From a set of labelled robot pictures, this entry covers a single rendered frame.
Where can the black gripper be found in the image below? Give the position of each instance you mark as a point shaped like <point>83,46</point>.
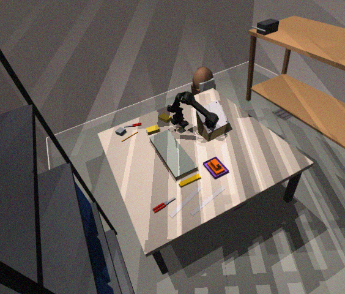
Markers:
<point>182,122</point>

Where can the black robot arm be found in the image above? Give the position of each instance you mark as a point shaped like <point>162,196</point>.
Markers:
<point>211,119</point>

